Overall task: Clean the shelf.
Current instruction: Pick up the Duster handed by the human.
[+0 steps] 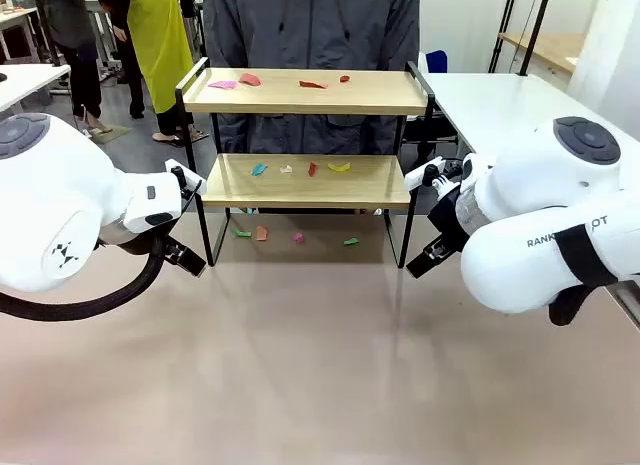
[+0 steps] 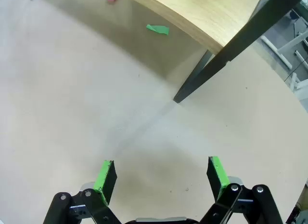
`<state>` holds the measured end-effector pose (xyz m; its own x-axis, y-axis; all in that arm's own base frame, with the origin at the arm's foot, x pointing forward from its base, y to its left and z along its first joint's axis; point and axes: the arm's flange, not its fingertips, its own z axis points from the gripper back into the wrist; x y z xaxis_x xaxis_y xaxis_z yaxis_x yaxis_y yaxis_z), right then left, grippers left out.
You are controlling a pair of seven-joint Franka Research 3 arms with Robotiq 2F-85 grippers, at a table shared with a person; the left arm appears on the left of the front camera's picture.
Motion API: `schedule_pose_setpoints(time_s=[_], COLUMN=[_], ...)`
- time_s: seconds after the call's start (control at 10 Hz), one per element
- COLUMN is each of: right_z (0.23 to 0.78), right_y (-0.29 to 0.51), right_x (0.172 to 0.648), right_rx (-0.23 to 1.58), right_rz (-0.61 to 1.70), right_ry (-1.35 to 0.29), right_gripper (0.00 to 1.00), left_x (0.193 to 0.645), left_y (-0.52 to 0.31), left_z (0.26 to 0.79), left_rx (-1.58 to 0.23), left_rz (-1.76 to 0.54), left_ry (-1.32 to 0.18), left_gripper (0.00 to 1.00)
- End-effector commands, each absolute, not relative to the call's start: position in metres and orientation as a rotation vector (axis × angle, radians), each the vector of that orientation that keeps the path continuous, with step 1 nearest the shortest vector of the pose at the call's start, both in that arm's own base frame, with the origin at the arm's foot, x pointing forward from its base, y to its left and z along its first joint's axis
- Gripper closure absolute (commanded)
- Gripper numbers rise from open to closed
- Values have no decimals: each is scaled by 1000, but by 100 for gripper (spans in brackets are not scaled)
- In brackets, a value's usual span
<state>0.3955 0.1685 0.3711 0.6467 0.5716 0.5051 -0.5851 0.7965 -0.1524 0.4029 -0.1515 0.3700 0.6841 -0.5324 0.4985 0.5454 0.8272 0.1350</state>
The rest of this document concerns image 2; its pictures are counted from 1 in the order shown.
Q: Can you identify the white table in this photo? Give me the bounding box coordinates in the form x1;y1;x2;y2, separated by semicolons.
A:
261;7;308;92

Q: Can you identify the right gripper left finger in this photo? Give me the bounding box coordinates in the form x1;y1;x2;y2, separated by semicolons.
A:
43;160;121;224

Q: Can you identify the wooden shelf with black frame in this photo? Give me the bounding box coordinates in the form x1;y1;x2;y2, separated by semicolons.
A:
25;0;308;104

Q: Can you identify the green paper scrap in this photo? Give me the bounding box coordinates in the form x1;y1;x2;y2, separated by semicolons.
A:
146;24;170;36

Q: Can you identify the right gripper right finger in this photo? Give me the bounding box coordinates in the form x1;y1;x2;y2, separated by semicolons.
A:
199;156;283;224

